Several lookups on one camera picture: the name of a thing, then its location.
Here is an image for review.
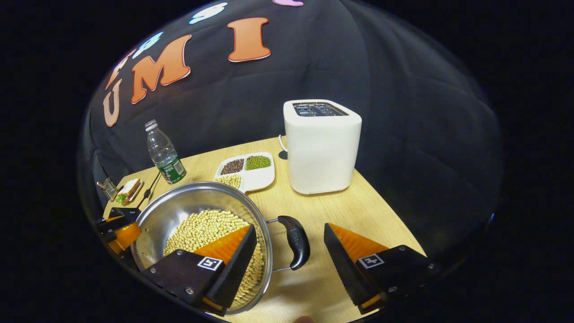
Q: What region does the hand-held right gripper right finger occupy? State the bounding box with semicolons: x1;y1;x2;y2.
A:
324;223;440;314

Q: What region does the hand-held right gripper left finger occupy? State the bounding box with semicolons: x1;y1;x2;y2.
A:
143;224;258;317

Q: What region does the black induction cooktop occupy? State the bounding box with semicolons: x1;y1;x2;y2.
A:
108;206;142;221

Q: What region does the stainless steel pot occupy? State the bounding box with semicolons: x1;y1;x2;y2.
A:
131;181;311;316

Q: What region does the pile of soybeans in pot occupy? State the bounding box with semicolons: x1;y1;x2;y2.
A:
163;209;265;308

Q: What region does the small clear glass cup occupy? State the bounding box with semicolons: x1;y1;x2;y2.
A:
97;178;118;201

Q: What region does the sandwich with lettuce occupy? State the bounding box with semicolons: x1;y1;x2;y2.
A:
115;179;144;206

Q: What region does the clear plastic water bottle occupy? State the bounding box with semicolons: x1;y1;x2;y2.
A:
144;119;187;185

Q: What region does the white divided plate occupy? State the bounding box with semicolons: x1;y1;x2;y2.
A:
213;152;276;194

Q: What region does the heap of red beans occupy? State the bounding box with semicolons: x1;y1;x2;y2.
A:
221;158;245;175

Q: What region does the heap of green mung beans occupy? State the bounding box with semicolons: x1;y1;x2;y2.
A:
245;155;272;170

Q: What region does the white toaster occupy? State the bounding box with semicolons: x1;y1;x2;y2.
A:
283;99;362;195

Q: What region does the black backdrop cloth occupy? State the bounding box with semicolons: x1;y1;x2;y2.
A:
78;0;503;270

